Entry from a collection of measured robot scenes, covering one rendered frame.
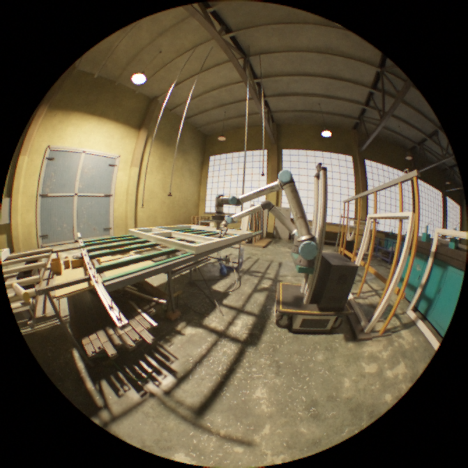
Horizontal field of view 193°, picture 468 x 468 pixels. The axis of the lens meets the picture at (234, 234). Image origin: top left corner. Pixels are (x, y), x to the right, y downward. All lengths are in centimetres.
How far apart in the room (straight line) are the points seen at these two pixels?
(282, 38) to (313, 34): 127
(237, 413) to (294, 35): 867
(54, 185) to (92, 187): 200
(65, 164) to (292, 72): 1057
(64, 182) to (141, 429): 727
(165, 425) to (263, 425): 61
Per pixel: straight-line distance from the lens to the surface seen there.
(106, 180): 751
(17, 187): 759
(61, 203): 723
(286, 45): 770
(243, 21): 732
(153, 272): 92
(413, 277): 360
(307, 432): 132
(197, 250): 117
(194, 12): 528
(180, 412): 124
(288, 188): 114
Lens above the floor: 120
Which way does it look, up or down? 8 degrees down
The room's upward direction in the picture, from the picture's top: 4 degrees clockwise
